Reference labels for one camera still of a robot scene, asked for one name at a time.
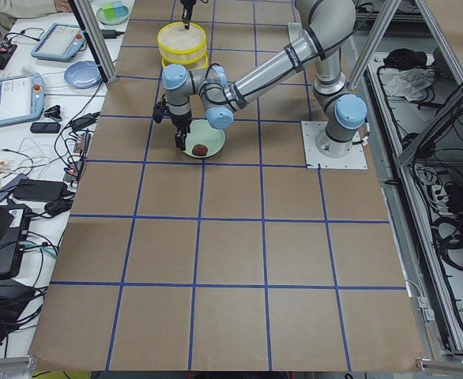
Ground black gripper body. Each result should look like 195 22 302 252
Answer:
171 112 192 136
180 0 195 11

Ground brown bun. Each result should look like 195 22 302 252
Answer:
191 144 208 157

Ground yellow bamboo steamer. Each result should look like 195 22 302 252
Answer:
161 54 209 70
157 21 207 65

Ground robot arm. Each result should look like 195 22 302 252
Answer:
152 1 356 151

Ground light green plate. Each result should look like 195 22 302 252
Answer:
183 119 225 159

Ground clear bowl with blocks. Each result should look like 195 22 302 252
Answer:
96 1 130 25

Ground black power adapter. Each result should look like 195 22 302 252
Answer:
100 29 125 39

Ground blue bowl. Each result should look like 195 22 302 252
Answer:
63 61 102 89

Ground far blue teach pendant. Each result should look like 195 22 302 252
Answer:
31 24 85 62

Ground blue teach pendant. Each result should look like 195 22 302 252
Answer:
31 24 85 62
0 73 45 127

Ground black electronics box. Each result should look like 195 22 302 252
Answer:
13 178 67 202

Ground near blue teach pendant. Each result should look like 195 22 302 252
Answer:
0 73 45 127

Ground white crumpled cloth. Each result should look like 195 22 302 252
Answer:
385 68 435 102

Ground aluminium frame post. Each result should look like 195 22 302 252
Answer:
69 0 117 86

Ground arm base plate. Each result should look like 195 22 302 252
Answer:
301 121 367 170

